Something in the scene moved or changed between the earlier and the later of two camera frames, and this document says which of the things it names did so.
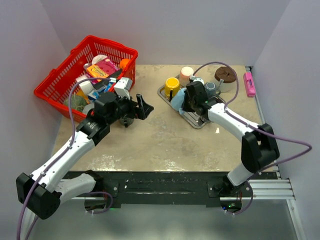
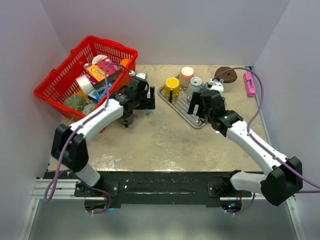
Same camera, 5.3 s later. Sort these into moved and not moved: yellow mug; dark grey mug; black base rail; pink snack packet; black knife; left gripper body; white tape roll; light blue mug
Moved: left gripper body; light blue mug
Not moved: dark grey mug; black knife; yellow mug; pink snack packet; white tape roll; black base rail
